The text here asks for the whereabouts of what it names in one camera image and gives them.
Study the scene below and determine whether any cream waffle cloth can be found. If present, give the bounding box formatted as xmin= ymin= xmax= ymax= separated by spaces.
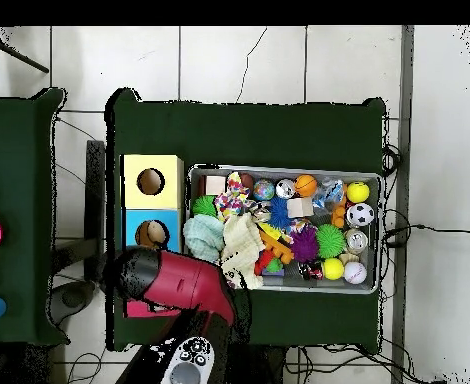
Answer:
xmin=219 ymin=213 xmax=267 ymax=290

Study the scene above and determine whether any mint green waffle cloth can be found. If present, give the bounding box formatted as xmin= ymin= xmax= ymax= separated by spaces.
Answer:
xmin=182 ymin=214 xmax=225 ymax=264

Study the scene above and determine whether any green spiky ball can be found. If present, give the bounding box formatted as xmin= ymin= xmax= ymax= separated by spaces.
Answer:
xmin=315 ymin=223 xmax=347 ymax=260
xmin=191 ymin=194 xmax=219 ymax=219

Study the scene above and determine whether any wooden three-hole box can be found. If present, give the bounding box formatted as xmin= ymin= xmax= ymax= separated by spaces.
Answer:
xmin=120 ymin=153 xmax=187 ymax=319

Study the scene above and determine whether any colourful patterned cloth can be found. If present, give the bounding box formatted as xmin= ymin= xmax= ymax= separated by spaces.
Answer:
xmin=213 ymin=171 xmax=256 ymax=221

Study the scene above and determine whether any globe print ball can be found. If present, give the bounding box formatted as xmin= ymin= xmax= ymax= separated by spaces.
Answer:
xmin=252 ymin=178 xmax=275 ymax=202

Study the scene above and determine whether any orange basketball toy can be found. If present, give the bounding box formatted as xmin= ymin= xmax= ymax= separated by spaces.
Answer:
xmin=293 ymin=173 xmax=319 ymax=198

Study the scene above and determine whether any purple spiky ball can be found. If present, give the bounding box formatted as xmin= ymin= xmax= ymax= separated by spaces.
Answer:
xmin=289 ymin=225 xmax=320 ymax=264

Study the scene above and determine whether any dark green tablecloth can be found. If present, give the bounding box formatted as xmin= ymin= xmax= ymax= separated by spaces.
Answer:
xmin=0 ymin=87 xmax=70 ymax=347
xmin=104 ymin=87 xmax=387 ymax=352

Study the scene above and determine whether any black and white soccer ball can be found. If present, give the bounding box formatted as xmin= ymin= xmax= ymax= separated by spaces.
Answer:
xmin=345 ymin=202 xmax=376 ymax=228

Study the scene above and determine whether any white baseball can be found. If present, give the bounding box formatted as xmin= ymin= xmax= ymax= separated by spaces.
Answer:
xmin=343 ymin=261 xmax=368 ymax=286

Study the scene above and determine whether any black stand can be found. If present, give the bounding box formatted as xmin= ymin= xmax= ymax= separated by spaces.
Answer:
xmin=49 ymin=139 xmax=107 ymax=326

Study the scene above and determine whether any black tripod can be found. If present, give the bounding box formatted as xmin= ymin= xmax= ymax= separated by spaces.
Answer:
xmin=0 ymin=26 xmax=51 ymax=75

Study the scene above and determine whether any shallow wire mesh bin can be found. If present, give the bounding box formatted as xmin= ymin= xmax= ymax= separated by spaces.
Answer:
xmin=183 ymin=163 xmax=383 ymax=296

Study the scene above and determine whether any black cable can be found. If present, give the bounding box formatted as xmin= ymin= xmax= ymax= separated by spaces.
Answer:
xmin=382 ymin=207 xmax=470 ymax=249

